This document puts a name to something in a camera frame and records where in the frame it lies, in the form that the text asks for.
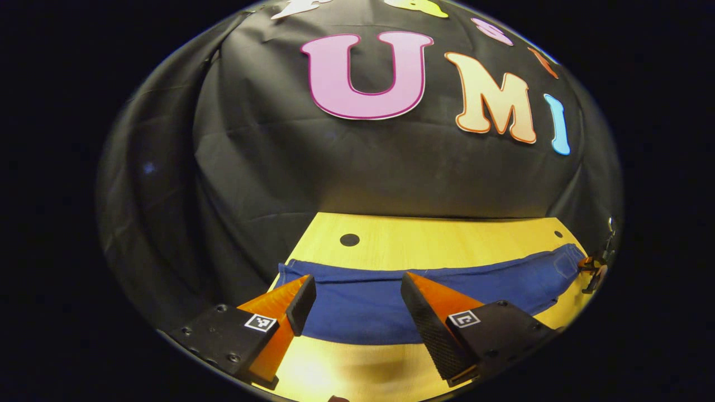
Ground black backdrop cloth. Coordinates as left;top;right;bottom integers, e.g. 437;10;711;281
95;0;623;336

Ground blue denim jeans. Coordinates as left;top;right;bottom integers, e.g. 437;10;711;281
277;243;587;346

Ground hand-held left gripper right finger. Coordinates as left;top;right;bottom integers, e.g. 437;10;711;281
401;272;559;387

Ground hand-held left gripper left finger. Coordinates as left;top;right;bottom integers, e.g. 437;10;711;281
168;274;317;390

